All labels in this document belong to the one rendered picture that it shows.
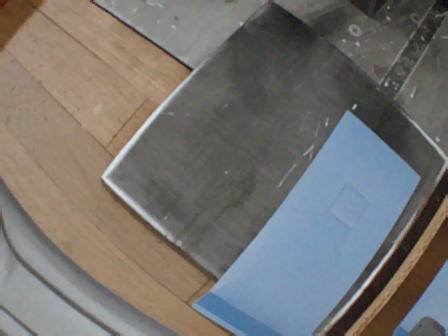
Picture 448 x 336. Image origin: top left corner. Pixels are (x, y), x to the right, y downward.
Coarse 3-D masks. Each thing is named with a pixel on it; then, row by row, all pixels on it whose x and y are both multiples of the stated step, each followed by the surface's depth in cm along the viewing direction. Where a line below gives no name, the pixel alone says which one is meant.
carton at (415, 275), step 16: (432, 224) 63; (432, 240) 68; (416, 256) 61; (432, 256) 67; (400, 272) 62; (416, 272) 67; (432, 272) 67; (384, 288) 66; (400, 288) 67; (416, 288) 67; (384, 304) 66; (400, 304) 66; (368, 320) 60; (384, 320) 66; (400, 320) 66
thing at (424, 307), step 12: (444, 264) 59; (444, 276) 59; (432, 288) 58; (444, 288) 58; (420, 300) 58; (432, 300) 58; (444, 300) 58; (420, 312) 58; (432, 312) 58; (444, 312) 58; (408, 324) 58; (444, 324) 58
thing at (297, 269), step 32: (352, 128) 67; (320, 160) 67; (352, 160) 67; (384, 160) 67; (320, 192) 66; (384, 192) 66; (288, 224) 66; (320, 224) 66; (384, 224) 66; (256, 256) 65; (288, 256) 65; (320, 256) 65; (352, 256) 65; (224, 288) 65; (256, 288) 65; (288, 288) 65; (320, 288) 65; (224, 320) 62; (256, 320) 64; (288, 320) 64; (320, 320) 64
